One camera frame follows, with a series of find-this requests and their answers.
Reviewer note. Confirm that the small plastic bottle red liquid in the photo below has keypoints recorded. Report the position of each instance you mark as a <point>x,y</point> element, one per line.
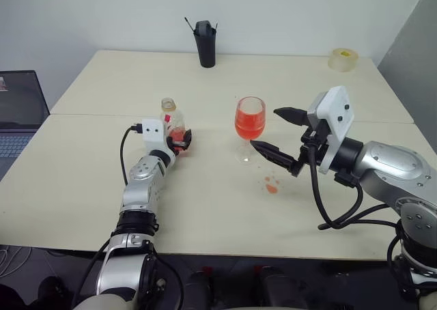
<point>175,132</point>

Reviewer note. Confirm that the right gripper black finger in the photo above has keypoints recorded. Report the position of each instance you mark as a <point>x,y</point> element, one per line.
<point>273,153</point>
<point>292,114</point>

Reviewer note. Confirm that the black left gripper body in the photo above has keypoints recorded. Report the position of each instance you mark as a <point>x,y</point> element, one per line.
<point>178,144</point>

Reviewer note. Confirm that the wine glass with red liquid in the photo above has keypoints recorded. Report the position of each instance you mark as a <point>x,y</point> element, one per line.
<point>249,122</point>

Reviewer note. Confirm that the red liquid spill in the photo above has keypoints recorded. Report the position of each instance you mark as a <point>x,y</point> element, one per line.
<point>271,188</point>

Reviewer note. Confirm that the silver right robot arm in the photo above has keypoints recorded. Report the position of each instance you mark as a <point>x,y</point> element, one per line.
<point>392,163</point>

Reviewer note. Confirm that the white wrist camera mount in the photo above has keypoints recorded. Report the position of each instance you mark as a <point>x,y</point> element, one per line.
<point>336,112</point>
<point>153,134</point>

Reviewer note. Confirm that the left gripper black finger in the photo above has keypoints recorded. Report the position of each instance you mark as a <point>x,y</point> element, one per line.
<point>168,140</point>
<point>188,139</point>

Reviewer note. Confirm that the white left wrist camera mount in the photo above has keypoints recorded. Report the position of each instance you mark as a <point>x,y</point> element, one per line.
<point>153,134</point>

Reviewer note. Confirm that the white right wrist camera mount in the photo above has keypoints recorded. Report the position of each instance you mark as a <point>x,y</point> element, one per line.
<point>336,112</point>

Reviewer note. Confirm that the tall black cup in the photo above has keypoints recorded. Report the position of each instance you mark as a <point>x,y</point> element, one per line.
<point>206,52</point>

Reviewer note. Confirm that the dark grey open laptop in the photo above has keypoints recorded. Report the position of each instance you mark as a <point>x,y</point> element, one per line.
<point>20,98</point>

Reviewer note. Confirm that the long thin black stick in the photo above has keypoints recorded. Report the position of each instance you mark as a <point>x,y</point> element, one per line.
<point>188,23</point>

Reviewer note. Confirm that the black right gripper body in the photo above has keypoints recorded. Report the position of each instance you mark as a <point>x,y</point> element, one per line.
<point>319,137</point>

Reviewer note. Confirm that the translucent tape roll yellow core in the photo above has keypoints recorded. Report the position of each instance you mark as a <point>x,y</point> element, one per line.
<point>343,62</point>

